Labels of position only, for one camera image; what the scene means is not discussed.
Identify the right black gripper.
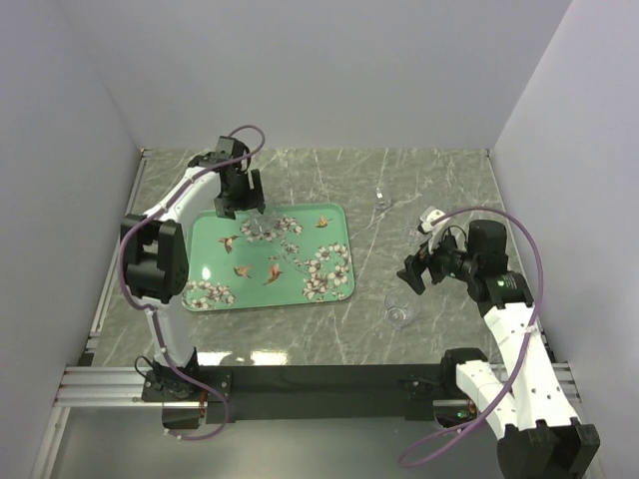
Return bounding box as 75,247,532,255
396,229,479,294

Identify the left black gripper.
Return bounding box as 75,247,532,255
216,170,266,221

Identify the small clear glass mid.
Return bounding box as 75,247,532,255
403,224,425,245

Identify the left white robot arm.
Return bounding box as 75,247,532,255
117,132,266,401

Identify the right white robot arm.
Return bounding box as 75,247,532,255
397,210,600,478

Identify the green floral bird tray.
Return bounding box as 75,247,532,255
182,203,355,312

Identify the clear stemmed glass far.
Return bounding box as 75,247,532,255
374,186,392,212

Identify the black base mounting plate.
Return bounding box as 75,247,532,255
142,364,470,424

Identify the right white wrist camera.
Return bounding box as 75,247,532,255
417,207,448,251

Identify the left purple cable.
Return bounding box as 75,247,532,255
119,124,266,442

